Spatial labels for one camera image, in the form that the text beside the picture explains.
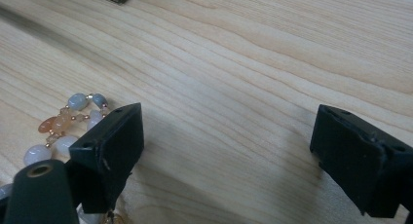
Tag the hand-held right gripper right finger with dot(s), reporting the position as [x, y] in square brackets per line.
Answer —
[354, 159]

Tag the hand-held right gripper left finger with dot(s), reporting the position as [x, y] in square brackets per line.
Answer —
[110, 159]

